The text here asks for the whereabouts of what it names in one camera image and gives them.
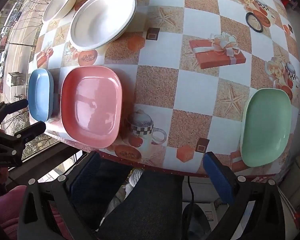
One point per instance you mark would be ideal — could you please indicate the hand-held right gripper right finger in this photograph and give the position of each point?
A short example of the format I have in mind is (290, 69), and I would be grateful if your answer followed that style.
(218, 177)

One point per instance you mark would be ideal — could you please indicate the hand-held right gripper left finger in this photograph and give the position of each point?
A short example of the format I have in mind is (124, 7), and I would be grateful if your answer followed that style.
(86, 177)

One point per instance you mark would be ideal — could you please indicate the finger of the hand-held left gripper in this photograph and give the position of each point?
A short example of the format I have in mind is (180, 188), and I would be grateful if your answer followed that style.
(15, 104)
(32, 130)

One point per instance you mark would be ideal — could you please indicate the blue square plate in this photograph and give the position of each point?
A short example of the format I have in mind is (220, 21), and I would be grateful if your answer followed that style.
(40, 95)

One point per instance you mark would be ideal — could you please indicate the pink square plate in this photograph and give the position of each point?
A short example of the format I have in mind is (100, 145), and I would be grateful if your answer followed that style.
(92, 105)

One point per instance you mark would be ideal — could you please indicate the green square plate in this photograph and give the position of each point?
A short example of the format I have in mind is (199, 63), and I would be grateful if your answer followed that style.
(265, 130)

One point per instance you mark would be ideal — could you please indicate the white paper bowl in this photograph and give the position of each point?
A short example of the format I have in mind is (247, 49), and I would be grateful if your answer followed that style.
(102, 20)
(58, 3)

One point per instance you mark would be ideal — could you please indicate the person's left forearm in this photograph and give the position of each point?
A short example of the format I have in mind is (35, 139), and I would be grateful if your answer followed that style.
(2, 210)

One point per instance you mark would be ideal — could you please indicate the person's left hand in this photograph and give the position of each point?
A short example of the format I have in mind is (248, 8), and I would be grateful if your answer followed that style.
(1, 177)

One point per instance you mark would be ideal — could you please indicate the black rounded object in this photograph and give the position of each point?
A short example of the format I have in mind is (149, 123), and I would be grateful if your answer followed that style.
(192, 220)

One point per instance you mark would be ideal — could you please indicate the person's leg in jeans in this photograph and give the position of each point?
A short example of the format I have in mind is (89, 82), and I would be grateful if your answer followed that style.
(145, 205)

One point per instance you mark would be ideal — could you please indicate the beige sofa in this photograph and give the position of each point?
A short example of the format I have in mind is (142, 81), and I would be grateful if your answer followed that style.
(296, 177)

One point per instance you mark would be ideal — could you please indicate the printed checkered tablecloth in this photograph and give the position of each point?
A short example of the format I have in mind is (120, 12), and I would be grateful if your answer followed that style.
(197, 90)

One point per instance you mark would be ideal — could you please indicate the dark window frame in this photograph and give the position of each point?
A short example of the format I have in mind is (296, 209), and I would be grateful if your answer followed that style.
(62, 152)

